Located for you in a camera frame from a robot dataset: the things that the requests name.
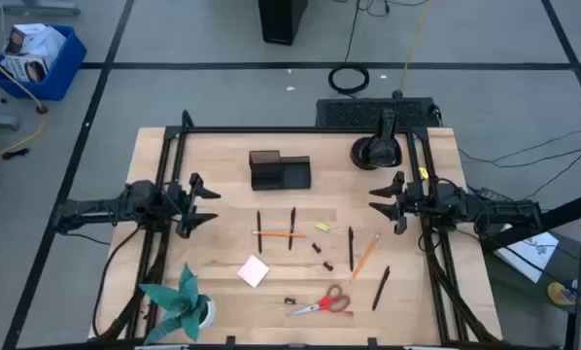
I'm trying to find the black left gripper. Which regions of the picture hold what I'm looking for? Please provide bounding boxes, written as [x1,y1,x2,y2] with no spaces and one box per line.
[162,172,222,240]

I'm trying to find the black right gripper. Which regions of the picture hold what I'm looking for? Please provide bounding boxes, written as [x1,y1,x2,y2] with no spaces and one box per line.
[368,170,427,236]

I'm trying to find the orange pencil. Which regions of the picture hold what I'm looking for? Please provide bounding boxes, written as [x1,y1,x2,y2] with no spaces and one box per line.
[251,229,308,238]
[350,232,382,283]

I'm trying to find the pink sticky note pad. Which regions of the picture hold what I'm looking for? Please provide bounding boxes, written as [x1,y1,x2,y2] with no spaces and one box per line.
[236,254,271,290]

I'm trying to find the red grey scissors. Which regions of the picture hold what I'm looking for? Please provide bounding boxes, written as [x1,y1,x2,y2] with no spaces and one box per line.
[287,283,353,318]

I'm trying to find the black mesh desk organizer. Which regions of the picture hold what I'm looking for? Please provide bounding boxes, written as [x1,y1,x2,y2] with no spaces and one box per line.
[249,149,313,192]

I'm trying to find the black perforated metal case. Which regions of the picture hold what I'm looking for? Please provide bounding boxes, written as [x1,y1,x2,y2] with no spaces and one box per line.
[315,96,442,129]

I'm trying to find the green leafy plant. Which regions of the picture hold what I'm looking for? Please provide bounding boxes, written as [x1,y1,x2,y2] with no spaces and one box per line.
[138,262,213,345]

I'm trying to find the black power adapter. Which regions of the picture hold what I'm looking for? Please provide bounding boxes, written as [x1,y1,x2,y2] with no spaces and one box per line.
[477,187,513,201]

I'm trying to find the white plant pot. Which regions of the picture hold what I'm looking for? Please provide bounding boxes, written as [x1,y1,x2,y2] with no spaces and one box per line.
[197,294,219,330]

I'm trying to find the white paper sheet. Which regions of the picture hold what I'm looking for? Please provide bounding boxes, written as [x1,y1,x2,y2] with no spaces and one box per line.
[494,224,562,284]

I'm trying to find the black diagonal support beam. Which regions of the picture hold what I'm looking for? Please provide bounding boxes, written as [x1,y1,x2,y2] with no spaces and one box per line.
[479,188,581,255]

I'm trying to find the blue plastic bin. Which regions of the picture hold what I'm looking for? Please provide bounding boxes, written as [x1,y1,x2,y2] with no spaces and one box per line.
[0,23,88,102]

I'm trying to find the yellow round object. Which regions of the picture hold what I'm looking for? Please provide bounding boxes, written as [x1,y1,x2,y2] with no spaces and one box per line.
[546,279,578,307]

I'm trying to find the black computer tower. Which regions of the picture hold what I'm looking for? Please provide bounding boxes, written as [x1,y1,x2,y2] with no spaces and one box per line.
[257,0,309,47]

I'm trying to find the white printed carton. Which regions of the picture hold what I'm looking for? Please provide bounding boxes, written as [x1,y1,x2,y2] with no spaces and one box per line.
[3,22,67,63]
[0,52,50,84]

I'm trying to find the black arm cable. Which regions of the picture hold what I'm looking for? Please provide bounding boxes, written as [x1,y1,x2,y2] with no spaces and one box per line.
[91,226,144,339]

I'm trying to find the black aluminium frame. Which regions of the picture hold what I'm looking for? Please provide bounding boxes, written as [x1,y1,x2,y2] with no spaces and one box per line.
[89,109,505,350]

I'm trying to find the coiled black cable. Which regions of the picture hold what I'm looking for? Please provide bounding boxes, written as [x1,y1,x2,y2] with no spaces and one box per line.
[326,0,372,96]

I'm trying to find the yellow floor cable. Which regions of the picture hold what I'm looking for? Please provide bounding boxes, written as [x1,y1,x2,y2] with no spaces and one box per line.
[0,47,49,161]
[397,0,433,94]

